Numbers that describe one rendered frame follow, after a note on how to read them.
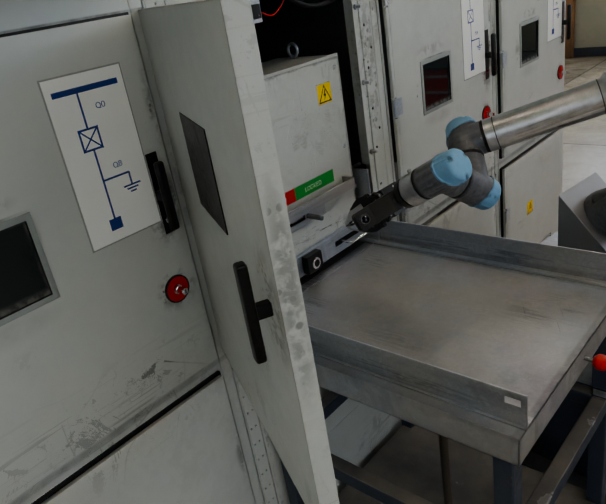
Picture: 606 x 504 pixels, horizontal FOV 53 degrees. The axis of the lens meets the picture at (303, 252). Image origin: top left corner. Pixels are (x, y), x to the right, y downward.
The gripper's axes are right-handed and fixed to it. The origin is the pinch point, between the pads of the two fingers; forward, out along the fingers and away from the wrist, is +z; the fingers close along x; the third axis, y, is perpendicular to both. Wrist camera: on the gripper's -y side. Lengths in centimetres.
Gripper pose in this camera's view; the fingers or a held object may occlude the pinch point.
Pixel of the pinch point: (348, 225)
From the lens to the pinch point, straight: 150.6
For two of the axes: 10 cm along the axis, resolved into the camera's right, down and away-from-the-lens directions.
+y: 6.5, -4.1, 6.4
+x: -5.1, -8.6, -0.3
